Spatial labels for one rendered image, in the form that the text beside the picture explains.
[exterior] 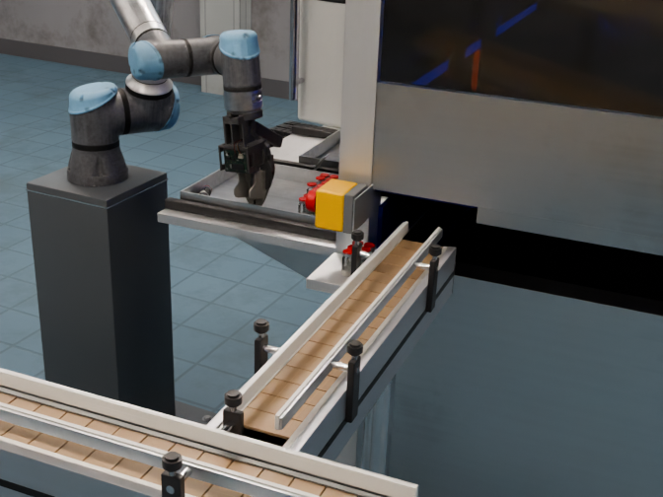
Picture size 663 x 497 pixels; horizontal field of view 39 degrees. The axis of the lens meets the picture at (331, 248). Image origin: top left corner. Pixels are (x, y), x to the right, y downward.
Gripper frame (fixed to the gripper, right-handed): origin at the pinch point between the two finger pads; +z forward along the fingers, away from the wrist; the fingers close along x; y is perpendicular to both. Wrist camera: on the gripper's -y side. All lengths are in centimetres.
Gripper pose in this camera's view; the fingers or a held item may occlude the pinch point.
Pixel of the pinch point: (257, 203)
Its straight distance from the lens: 196.8
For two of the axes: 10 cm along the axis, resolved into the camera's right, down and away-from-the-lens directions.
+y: -4.8, 3.3, -8.1
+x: 8.7, 1.3, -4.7
